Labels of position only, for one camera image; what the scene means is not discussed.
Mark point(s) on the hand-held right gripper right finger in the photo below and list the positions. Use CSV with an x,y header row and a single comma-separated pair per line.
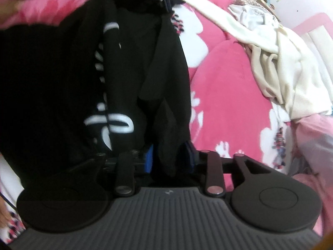
x,y
189,158

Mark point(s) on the white garment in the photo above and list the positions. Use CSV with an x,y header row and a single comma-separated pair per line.
x,y
256,15

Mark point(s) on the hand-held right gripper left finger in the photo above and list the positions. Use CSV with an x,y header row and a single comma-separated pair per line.
x,y
149,161

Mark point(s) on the light pink duvet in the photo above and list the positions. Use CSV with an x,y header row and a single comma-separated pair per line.
x,y
316,145

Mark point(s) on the pink floral blanket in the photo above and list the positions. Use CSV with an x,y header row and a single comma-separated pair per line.
x,y
229,83

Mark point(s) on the cream garment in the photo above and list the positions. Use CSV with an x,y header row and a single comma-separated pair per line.
x,y
291,65

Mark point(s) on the pink headboard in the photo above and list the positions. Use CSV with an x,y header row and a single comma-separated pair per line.
x,y
316,32

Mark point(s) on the black printed t-shirt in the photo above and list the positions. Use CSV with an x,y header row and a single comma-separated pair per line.
x,y
65,78

